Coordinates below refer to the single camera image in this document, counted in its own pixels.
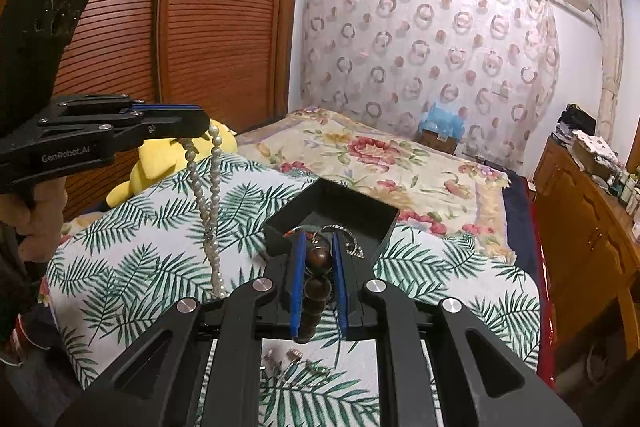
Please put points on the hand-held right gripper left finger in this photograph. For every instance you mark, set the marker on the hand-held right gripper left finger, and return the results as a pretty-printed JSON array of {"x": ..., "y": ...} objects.
[{"x": 299, "y": 282}]

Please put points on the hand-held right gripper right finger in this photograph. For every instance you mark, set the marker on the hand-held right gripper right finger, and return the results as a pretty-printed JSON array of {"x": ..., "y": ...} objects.
[{"x": 341, "y": 287}]

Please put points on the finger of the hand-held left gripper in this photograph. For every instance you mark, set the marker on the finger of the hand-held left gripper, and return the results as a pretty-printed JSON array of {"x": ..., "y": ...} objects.
[
  {"x": 175, "y": 124},
  {"x": 100, "y": 103}
]

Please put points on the silver bangle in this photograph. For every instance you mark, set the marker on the silver bangle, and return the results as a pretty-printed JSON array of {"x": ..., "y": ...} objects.
[{"x": 350, "y": 243}]

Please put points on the black square box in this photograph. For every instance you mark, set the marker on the black square box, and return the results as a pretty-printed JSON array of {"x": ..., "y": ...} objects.
[{"x": 350, "y": 207}]

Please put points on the person's left hand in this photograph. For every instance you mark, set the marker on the person's left hand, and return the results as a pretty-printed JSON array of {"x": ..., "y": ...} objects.
[{"x": 47, "y": 212}]

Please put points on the yellow plush toy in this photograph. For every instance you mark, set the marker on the yellow plush toy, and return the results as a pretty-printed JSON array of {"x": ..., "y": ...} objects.
[{"x": 150, "y": 167}]

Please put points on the brown slatted wardrobe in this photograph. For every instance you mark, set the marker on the brown slatted wardrobe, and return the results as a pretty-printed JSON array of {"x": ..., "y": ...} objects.
[{"x": 210, "y": 7}]

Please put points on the green leaf print cloth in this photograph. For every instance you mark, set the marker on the green leaf print cloth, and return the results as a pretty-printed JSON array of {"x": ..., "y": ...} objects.
[{"x": 135, "y": 247}]

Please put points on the floral bed blanket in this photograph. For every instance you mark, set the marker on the floral bed blanket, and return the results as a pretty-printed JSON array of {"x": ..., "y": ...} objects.
[{"x": 400, "y": 167}]

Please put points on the small cardboard box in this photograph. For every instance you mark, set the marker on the small cardboard box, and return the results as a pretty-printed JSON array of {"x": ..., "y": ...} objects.
[{"x": 437, "y": 143}]

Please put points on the navy blue blanket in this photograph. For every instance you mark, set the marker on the navy blue blanket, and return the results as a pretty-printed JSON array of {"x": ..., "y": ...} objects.
[{"x": 517, "y": 217}]

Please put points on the blue bag on box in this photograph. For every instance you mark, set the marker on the blue bag on box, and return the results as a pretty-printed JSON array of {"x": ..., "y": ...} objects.
[{"x": 445, "y": 122}]

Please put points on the red printed blanket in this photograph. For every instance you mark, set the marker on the red printed blanket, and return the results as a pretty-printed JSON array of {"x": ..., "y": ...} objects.
[{"x": 545, "y": 297}]

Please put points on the wooden sideboard cabinet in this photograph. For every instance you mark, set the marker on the wooden sideboard cabinet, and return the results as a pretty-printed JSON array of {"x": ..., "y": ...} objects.
[{"x": 580, "y": 227}]

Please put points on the circle patterned sheer curtain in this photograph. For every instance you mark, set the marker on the circle patterned sheer curtain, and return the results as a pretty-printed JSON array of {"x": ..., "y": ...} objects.
[{"x": 425, "y": 47}]

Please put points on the pile of dark clothes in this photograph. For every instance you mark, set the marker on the pile of dark clothes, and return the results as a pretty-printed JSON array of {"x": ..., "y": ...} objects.
[{"x": 577, "y": 119}]

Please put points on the white floral cloth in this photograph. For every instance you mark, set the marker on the white floral cloth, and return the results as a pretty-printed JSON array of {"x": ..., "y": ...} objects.
[{"x": 597, "y": 149}]

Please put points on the row of cosmetic bottles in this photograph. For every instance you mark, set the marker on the row of cosmetic bottles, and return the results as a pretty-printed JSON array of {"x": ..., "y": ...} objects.
[{"x": 627, "y": 189}]

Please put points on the beige tied side curtain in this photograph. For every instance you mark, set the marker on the beige tied side curtain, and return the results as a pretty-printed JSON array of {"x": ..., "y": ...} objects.
[{"x": 610, "y": 57}]

